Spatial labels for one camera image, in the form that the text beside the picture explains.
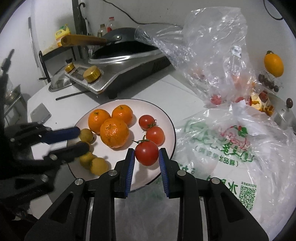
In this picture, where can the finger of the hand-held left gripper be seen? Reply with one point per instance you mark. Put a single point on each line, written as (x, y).
(71, 151)
(62, 134)

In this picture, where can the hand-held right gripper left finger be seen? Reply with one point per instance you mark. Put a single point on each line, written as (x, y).
(129, 171)

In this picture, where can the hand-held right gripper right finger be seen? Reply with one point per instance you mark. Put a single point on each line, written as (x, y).
(164, 171)

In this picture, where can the yellow longan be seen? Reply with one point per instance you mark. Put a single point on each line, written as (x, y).
(87, 135)
(86, 143)
(87, 160)
(99, 166)

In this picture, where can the red tomato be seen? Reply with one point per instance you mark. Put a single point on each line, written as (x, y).
(146, 153)
(155, 136)
(146, 121)

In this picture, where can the orange mandarin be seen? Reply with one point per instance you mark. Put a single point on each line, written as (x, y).
(114, 132)
(122, 114)
(99, 120)

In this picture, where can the printed plastic bag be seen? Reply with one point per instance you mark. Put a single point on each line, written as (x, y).
(219, 143)

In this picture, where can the white plate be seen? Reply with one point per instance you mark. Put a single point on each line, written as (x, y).
(136, 106)

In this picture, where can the grey flat box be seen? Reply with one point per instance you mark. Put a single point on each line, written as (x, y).
(40, 113)

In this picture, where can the small red fruit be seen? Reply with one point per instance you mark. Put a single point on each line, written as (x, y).
(240, 99)
(216, 99)

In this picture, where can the silver stove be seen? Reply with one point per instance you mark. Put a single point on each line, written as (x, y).
(129, 69)

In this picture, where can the grey metal bar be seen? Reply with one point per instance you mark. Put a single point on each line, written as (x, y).
(33, 41)

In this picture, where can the yellow oil bottle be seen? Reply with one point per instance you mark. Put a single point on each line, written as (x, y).
(62, 34)

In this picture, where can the dark oil bottle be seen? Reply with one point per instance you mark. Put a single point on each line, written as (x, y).
(101, 31)

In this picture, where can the black metal rack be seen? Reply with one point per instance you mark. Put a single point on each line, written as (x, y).
(79, 23)

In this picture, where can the pile of fruit peels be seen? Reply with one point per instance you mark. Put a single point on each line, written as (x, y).
(261, 104)

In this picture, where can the red cap bottle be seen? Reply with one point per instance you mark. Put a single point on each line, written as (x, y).
(110, 24)

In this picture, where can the clear plastic bag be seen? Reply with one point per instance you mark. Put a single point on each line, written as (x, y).
(208, 46)

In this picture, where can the large orange with stem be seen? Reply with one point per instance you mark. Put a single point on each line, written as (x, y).
(274, 63)

